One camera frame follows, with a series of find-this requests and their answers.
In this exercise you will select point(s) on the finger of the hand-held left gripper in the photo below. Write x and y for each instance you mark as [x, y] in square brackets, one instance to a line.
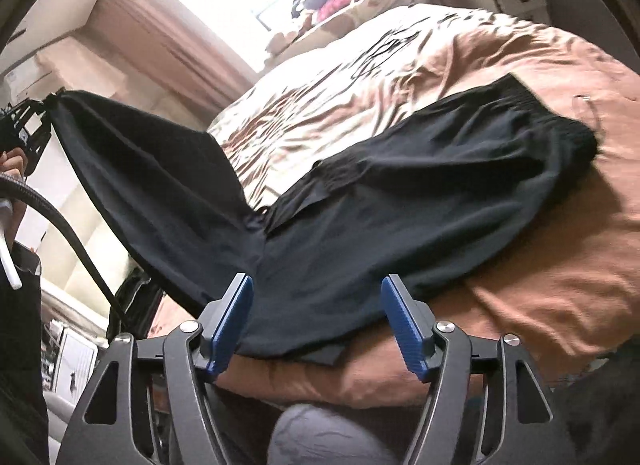
[40, 110]

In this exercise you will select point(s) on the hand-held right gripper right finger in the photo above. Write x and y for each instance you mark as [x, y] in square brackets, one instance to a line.
[407, 330]

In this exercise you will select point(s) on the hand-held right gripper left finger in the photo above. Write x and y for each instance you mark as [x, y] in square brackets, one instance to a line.
[231, 325]

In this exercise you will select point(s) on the black pants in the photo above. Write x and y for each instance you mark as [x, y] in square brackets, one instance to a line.
[400, 220]

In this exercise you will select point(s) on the person's left hand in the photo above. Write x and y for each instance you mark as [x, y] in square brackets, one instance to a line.
[12, 165]

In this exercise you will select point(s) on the pink curtain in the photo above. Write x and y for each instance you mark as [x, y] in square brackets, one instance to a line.
[175, 40]

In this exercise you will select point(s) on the bed with brown sheet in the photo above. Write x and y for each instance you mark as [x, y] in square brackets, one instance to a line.
[550, 270]

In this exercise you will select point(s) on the white bedside cabinet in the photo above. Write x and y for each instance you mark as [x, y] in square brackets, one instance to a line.
[75, 355]

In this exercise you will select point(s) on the pink plush toy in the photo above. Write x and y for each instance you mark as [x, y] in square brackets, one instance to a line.
[337, 5]

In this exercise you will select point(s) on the white nightstand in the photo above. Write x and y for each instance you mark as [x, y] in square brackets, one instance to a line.
[520, 0]

